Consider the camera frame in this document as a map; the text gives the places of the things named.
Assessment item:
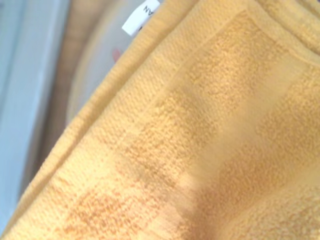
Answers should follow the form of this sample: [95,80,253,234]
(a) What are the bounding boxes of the yellow terry towel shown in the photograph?
[7,0,320,240]

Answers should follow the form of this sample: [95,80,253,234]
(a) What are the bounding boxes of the stainless steel double sink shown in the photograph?
[0,0,70,208]

